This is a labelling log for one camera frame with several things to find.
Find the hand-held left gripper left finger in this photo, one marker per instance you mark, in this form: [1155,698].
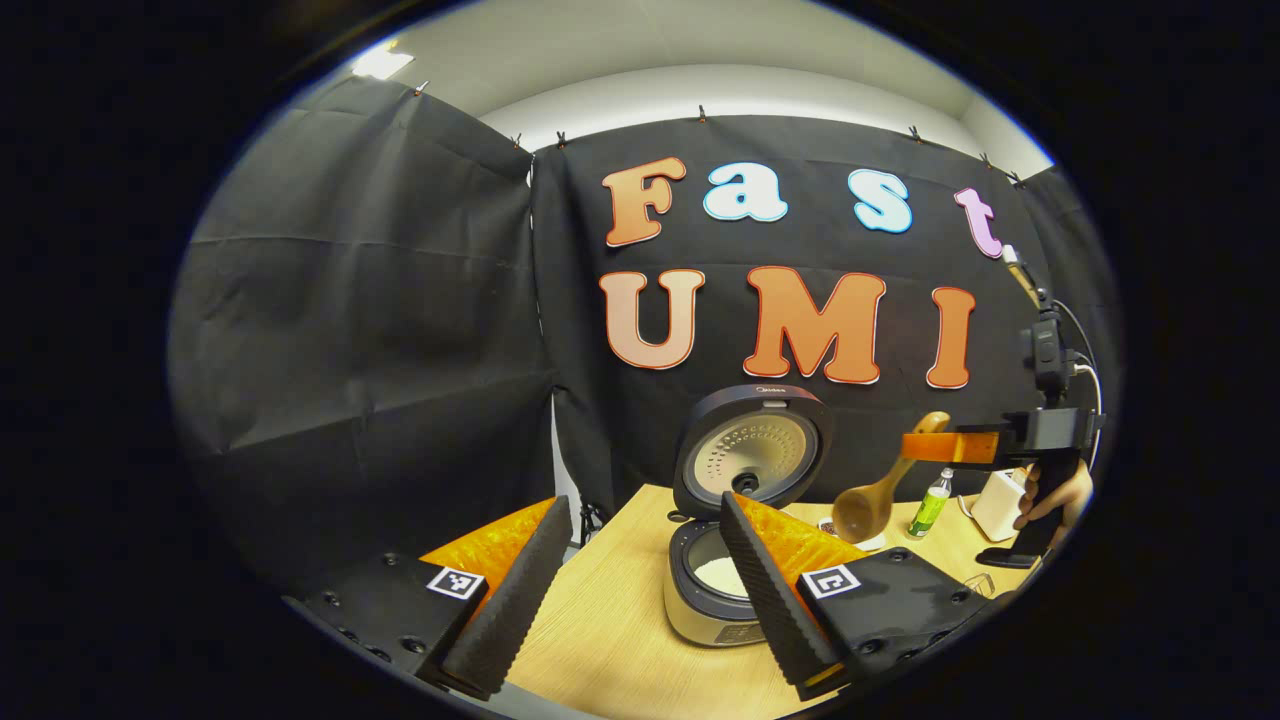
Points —
[530,590]

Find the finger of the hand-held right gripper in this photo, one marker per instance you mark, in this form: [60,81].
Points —
[950,446]

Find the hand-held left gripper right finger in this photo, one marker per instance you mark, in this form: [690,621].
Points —
[770,590]

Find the white rice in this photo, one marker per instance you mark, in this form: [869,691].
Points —
[720,575]

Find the wooden spoon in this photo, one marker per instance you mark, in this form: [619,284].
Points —
[860,510]

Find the black rice cooker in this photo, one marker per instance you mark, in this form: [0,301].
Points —
[755,400]

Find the green drink bottle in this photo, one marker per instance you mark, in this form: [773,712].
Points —
[930,510]

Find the white toaster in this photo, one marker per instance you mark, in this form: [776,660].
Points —
[995,505]

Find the white divided grain dish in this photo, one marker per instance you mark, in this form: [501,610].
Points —
[825,524]

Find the black backdrop cloth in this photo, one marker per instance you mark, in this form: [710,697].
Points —
[330,350]

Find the ceiling light panel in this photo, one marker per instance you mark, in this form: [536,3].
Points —
[382,62]

